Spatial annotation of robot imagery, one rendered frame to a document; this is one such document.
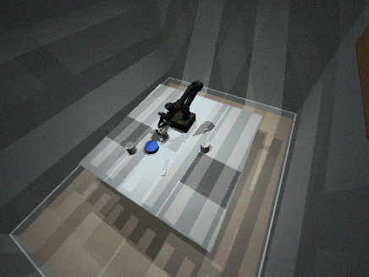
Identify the blue short cylinder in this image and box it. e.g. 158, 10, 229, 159
145, 141, 159, 154

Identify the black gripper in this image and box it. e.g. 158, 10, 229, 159
158, 112, 173, 128

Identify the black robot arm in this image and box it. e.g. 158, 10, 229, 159
160, 80, 203, 120

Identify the glass french press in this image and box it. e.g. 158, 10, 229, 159
156, 125, 170, 141

